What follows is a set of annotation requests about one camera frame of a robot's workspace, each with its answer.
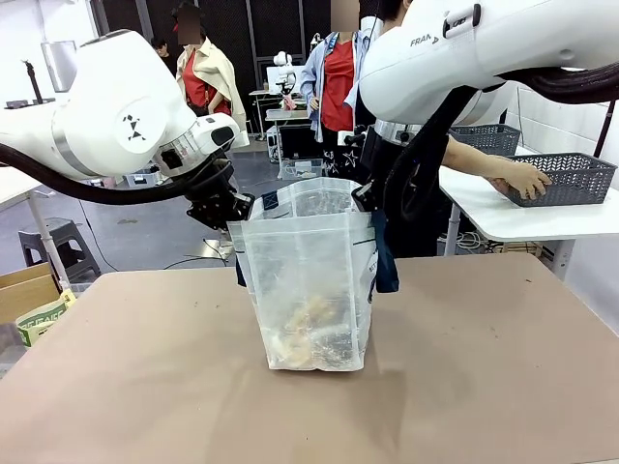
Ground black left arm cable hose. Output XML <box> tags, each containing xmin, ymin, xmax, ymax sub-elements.
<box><xmin>0</xmin><ymin>142</ymin><xmax>234</xmax><ymax>207</ymax></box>

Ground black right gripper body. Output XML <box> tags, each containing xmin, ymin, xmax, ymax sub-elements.
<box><xmin>359</xmin><ymin>126</ymin><xmax>389</xmax><ymax>188</ymax></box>

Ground grey plastic lattice basket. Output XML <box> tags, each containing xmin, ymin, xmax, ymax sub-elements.
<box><xmin>501</xmin><ymin>152</ymin><xmax>619</xmax><ymax>209</ymax></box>
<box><xmin>448</xmin><ymin>123</ymin><xmax>523</xmax><ymax>158</ymax></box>

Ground white side table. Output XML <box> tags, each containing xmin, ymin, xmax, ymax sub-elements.
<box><xmin>434</xmin><ymin>163</ymin><xmax>619</xmax><ymax>257</ymax></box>

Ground person's left forearm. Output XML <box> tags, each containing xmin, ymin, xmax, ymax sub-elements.
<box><xmin>442</xmin><ymin>135</ymin><xmax>512</xmax><ymax>184</ymax></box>

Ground black slanted stand leg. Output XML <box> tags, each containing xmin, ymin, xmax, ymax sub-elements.
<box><xmin>593</xmin><ymin>99</ymin><xmax>619</xmax><ymax>159</ymax></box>

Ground white desk with pole leg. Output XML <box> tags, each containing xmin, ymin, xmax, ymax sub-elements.
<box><xmin>0</xmin><ymin>166</ymin><xmax>74</xmax><ymax>291</ymax></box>

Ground bystander with black hair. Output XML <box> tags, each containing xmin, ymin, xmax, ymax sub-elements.
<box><xmin>150</xmin><ymin>37</ymin><xmax>179</xmax><ymax>77</ymax></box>

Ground bystander in cream jacket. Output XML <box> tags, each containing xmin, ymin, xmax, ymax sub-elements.
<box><xmin>171</xmin><ymin>0</ymin><xmax>249</xmax><ymax>146</ymax></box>

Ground grey plastic step stool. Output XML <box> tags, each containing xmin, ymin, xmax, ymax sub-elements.
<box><xmin>17</xmin><ymin>217</ymin><xmax>103</xmax><ymax>282</ymax></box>

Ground brown cardboard box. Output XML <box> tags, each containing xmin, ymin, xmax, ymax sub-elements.
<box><xmin>0</xmin><ymin>261</ymin><xmax>65</xmax><ymax>326</ymax></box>

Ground small white background robot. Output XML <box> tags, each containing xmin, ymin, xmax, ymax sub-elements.
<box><xmin>272</xmin><ymin>49</ymin><xmax>298</xmax><ymax>98</ymax></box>

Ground clear plastic storage box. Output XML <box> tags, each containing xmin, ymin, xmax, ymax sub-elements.
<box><xmin>279</xmin><ymin>156</ymin><xmax>325</xmax><ymax>182</ymax></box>

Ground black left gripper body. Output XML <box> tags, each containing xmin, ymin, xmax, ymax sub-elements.
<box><xmin>185</xmin><ymin>153</ymin><xmax>256</xmax><ymax>232</ymax></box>

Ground white floor storage bin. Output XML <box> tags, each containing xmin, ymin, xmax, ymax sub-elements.
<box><xmin>124</xmin><ymin>166</ymin><xmax>163</xmax><ymax>189</ymax></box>

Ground thin black floor cable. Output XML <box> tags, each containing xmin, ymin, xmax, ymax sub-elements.
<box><xmin>76</xmin><ymin>197</ymin><xmax>229</xmax><ymax>272</ymax></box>

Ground bystander in blue shirt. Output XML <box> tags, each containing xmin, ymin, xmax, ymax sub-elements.
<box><xmin>299</xmin><ymin>0</ymin><xmax>374</xmax><ymax>178</ymax></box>

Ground metal strip on floor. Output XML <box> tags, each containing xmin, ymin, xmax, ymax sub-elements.
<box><xmin>201</xmin><ymin>236</ymin><xmax>238</xmax><ymax>265</ymax></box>

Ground black equipment crate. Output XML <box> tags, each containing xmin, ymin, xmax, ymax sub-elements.
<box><xmin>279</xmin><ymin>124</ymin><xmax>325</xmax><ymax>160</ymax></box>

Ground person's left hand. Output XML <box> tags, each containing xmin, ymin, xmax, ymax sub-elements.
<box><xmin>486</xmin><ymin>165</ymin><xmax>553</xmax><ymax>201</ymax></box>

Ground translucent white shopping bag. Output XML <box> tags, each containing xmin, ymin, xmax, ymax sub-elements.
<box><xmin>226</xmin><ymin>176</ymin><xmax>400</xmax><ymax>373</ymax></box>

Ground green and white sack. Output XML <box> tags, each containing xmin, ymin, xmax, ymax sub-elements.
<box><xmin>15</xmin><ymin>288</ymin><xmax>78</xmax><ymax>349</ymax></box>

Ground tangled cables under table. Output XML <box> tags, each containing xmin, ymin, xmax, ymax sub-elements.
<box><xmin>456</xmin><ymin>230</ymin><xmax>500</xmax><ymax>253</ymax></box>

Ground beige packaged food item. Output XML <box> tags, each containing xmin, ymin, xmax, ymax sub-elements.
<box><xmin>269</xmin><ymin>293</ymin><xmax>342</xmax><ymax>369</ymax></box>

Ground grey standing panel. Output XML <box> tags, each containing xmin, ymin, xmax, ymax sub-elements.
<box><xmin>40</xmin><ymin>40</ymin><xmax>79</xmax><ymax>94</ymax></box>

